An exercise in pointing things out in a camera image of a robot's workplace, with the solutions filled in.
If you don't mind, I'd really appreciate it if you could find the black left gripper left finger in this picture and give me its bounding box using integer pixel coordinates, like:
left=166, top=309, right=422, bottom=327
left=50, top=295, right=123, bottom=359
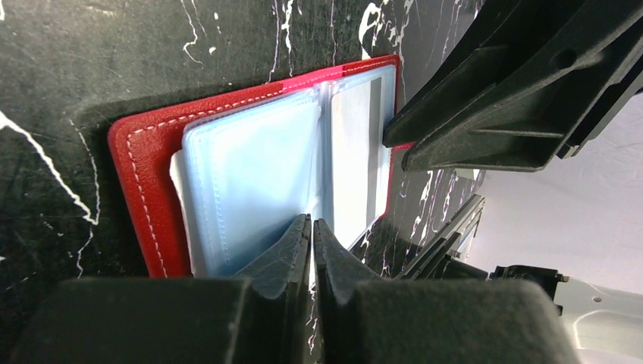
left=10, top=215, right=312, bottom=363

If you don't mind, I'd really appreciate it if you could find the aluminium frame rail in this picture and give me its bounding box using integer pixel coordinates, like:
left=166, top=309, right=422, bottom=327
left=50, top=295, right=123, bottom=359
left=395, top=194, right=488, bottom=281

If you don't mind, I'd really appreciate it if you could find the red card holder wallet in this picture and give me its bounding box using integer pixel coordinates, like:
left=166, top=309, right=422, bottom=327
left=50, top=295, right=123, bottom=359
left=108, top=54, right=400, bottom=278

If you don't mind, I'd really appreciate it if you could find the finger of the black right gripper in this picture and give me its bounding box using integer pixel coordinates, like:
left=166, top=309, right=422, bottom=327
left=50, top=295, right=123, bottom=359
left=383, top=1, right=642, bottom=172

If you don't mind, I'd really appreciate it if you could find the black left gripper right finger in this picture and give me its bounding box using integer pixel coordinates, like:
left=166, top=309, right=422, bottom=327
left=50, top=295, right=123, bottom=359
left=313, top=219, right=579, bottom=363

